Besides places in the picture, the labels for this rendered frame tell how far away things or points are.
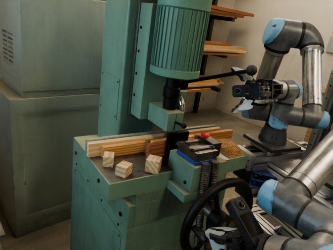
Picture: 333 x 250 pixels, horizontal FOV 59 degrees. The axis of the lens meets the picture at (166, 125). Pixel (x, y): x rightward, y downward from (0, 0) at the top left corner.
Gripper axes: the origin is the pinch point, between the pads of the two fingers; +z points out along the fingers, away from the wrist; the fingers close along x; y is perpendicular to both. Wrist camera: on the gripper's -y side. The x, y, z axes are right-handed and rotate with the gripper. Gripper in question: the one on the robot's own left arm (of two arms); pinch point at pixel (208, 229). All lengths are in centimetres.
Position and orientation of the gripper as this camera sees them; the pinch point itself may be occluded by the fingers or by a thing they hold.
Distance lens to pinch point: 84.4
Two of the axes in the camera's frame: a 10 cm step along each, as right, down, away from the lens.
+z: -5.4, 1.6, 8.3
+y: 1.6, 9.8, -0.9
